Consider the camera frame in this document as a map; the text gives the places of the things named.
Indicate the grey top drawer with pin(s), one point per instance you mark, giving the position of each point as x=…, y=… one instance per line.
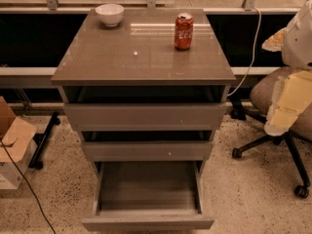
x=142, y=117

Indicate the grey middle drawer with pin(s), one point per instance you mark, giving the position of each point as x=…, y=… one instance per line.
x=147, y=151

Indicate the red Coca-Cola can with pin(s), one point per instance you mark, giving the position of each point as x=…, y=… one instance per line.
x=183, y=31

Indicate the grey drawer cabinet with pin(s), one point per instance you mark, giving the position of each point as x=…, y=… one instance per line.
x=136, y=62

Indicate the white ceramic bowl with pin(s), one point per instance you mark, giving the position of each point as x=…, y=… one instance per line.
x=110, y=14

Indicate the grey drawer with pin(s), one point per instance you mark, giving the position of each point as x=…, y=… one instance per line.
x=142, y=196
x=147, y=151
x=142, y=117

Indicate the black stand foot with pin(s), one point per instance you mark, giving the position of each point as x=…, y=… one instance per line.
x=40, y=140

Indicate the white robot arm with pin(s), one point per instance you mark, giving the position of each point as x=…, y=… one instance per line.
x=303, y=20

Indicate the brown office chair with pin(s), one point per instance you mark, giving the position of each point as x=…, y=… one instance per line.
x=260, y=98

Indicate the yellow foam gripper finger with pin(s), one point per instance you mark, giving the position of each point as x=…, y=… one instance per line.
x=288, y=98

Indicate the cardboard box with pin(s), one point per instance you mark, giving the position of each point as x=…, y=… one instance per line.
x=17, y=147

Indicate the grey bottom drawer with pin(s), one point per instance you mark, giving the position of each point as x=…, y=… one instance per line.
x=142, y=196

